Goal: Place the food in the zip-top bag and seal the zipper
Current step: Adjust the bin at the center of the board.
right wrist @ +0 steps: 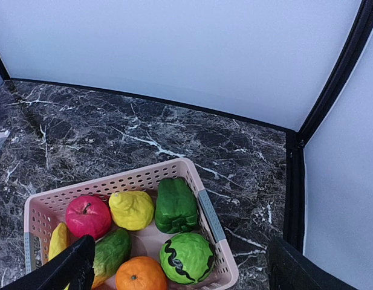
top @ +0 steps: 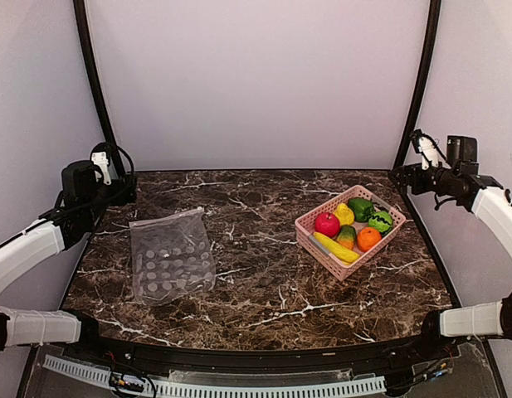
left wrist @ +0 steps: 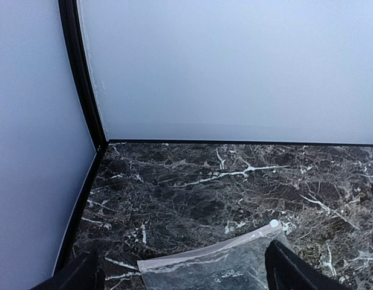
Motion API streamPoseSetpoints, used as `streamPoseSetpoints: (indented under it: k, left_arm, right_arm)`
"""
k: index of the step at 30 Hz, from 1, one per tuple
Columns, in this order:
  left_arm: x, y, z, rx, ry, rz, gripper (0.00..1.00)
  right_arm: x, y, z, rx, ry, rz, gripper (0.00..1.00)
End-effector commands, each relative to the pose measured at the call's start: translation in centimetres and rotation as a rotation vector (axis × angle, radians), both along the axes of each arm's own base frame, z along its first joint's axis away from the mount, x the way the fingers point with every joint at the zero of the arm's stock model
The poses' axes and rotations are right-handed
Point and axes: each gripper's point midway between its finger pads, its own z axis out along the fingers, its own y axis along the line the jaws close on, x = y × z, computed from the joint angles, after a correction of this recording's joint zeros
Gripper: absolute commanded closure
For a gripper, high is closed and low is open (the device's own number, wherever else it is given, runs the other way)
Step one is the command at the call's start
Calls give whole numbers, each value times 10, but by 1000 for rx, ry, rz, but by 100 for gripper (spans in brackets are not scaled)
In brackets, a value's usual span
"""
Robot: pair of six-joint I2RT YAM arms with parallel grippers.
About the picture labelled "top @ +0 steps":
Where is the green toy watermelon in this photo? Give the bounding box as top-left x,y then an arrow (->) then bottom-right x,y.
368,211 -> 393,237

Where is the black frame post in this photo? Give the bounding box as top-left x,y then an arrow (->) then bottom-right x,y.
393,0 -> 441,168
72,0 -> 126,175

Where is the red toy apple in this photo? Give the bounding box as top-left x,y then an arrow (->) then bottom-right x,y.
315,212 -> 340,238

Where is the green toy pepper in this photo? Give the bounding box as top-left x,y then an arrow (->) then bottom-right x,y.
347,197 -> 376,223

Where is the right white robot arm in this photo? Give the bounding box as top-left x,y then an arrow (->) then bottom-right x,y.
389,163 -> 512,360

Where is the left black frame post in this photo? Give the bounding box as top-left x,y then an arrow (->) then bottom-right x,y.
72,0 -> 126,175

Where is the yellow toy pepper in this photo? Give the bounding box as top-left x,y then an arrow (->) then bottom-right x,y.
333,203 -> 355,226

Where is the white slotted cable duct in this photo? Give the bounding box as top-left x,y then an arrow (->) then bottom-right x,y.
42,355 -> 387,398

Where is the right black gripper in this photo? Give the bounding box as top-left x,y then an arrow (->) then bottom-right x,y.
389,162 -> 458,195

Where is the toy orange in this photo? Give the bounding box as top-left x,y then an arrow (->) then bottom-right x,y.
357,227 -> 382,252

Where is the right black frame post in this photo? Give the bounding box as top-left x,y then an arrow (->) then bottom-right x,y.
393,0 -> 441,168

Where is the clear zip top bag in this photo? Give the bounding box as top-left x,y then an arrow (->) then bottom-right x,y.
129,206 -> 216,307

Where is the yellow toy banana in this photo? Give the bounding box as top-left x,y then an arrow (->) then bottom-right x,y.
313,232 -> 360,265

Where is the black front rail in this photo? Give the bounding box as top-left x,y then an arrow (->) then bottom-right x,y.
61,319 -> 460,377

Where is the green orange toy mango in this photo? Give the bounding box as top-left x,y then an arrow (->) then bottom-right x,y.
335,226 -> 357,250

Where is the pink plastic basket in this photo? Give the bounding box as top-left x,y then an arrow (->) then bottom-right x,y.
295,185 -> 406,281

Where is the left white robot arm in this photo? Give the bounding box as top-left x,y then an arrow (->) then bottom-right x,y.
0,143 -> 137,362

